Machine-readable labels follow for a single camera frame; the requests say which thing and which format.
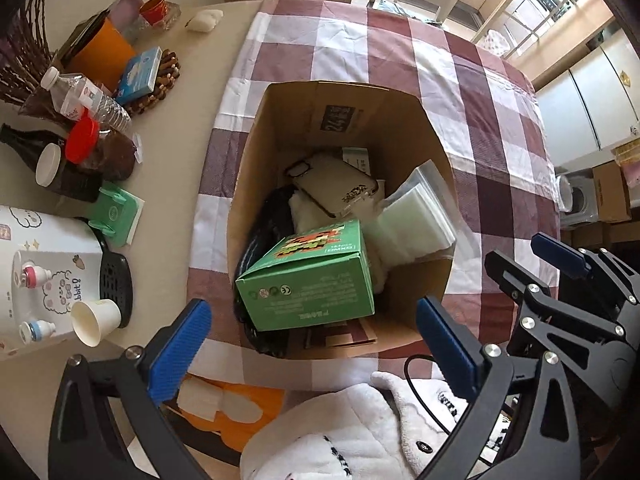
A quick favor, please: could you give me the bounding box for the white fluffy towel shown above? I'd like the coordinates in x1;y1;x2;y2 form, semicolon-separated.
287;192;391;293

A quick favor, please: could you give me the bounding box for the printed cardboard sheet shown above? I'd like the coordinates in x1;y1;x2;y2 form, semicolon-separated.
302;317;378;348

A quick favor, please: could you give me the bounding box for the white paper cup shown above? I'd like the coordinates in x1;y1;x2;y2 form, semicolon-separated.
70;298;123;347

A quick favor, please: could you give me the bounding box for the small white plush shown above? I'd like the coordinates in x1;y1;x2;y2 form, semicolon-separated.
186;8;222;33

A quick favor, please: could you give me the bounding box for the black plastic bag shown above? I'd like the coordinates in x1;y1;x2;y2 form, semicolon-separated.
235;187;301;358

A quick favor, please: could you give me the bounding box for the black cable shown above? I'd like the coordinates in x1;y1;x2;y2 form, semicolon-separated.
404;355;463;436

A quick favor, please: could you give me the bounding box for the brown cardboard carton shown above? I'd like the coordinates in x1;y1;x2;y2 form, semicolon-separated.
592;162;633;223

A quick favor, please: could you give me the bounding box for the red white checkered tablecloth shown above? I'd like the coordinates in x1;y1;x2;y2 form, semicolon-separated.
186;0;561;396

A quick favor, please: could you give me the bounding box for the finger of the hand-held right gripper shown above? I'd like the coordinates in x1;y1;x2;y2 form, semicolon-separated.
531;232;640;307
484;250;626;361

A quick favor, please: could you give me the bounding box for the orange container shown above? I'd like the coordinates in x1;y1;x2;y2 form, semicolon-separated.
65;19;138;93

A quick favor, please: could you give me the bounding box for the green printed box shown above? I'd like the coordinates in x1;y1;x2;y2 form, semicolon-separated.
235;219;377;332

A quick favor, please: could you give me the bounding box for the wooden bead trivet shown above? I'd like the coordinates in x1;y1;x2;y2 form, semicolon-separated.
120;47;181;117

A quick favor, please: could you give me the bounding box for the glass dish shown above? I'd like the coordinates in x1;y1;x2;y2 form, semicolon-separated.
132;0;182;31

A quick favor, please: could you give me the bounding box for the black slotted spatula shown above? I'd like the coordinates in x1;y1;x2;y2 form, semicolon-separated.
97;250;133;328

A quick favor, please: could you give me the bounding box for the dark packet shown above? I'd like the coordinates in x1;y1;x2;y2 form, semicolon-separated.
52;10;111;68

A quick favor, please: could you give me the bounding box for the red lid jar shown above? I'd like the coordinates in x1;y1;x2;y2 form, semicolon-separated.
65;116;138;182

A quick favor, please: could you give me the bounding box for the clear water bottle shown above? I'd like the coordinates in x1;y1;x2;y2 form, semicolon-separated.
41;66;133;131

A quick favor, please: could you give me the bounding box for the pale pink pouch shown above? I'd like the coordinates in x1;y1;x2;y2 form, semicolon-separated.
110;0;146;43

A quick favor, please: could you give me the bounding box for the dark glass bottle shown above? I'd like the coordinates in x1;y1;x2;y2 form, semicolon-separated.
0;123;66;173

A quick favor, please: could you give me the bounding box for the white refrigerator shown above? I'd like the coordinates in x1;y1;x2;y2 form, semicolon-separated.
535;30;640;173

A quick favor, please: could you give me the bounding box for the white cartoon printed container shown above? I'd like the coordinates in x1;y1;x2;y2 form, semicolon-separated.
0;205;108;356

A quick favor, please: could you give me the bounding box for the clear phone case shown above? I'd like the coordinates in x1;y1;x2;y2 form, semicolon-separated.
286;152;383;218

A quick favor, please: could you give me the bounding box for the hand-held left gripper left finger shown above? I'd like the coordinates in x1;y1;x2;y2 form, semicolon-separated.
47;298;236;480

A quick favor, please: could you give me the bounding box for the stack of clear plastic bags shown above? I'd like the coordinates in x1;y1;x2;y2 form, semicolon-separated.
362;160;458;265

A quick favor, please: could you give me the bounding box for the red cup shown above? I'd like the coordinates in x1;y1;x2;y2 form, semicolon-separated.
139;0;167;25

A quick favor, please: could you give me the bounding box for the orange cartoon cushion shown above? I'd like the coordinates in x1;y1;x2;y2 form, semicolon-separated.
165;375;286;453

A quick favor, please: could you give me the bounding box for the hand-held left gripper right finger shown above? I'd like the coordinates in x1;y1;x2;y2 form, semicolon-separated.
415;296;581;480

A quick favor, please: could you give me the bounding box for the blue tissue pack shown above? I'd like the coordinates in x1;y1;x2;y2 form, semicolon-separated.
116;46;165;98

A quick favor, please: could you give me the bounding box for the glass vase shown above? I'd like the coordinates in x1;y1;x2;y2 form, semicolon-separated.
17;92;66;123

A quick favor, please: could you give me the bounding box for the white perforated bin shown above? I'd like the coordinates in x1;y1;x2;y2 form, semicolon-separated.
482;30;511;58

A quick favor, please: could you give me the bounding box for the white lid dark jar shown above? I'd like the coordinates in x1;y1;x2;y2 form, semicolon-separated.
35;143;103;204

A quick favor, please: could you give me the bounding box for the cardboard box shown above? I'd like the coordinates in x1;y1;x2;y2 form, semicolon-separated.
226;81;458;361

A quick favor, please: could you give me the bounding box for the dried twigs bundle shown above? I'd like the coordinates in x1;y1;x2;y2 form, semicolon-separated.
0;0;56;106

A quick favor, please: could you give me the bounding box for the white fleece jacket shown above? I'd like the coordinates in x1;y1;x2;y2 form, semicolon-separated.
239;371;506;480

